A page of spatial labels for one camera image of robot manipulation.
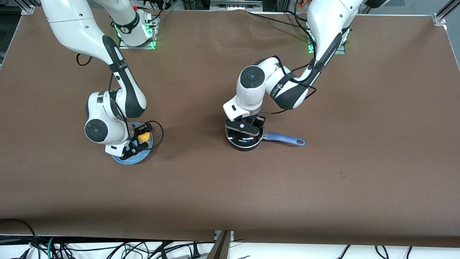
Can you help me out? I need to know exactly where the blue round plate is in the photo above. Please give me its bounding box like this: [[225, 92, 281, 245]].
[[111, 122, 154, 165]]

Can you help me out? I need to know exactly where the glass lid with blue knob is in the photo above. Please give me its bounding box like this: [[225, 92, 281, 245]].
[[226, 119, 267, 148]]

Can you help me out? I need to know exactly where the black pot with blue handle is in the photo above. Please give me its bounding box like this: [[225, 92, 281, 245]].
[[226, 121, 306, 152]]

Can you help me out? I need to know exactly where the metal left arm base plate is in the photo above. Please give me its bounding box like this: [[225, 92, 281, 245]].
[[307, 22, 346, 55]]

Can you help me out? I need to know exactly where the black cable on table cover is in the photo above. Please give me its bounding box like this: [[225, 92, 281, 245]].
[[286, 10, 308, 22], [247, 12, 312, 31]]

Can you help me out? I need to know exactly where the brown table cover sheet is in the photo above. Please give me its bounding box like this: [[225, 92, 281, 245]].
[[0, 6, 460, 249]]

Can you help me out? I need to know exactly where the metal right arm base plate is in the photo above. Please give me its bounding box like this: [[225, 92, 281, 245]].
[[118, 10, 157, 50]]

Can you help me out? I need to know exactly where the grey metal box behind table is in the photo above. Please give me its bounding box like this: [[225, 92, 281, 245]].
[[210, 0, 263, 12]]

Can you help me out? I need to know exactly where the grey metal camera post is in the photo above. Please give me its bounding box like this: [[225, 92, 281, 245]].
[[206, 230, 234, 259]]

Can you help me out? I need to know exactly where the black looped floor cable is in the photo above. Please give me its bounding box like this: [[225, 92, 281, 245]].
[[0, 218, 40, 259]]

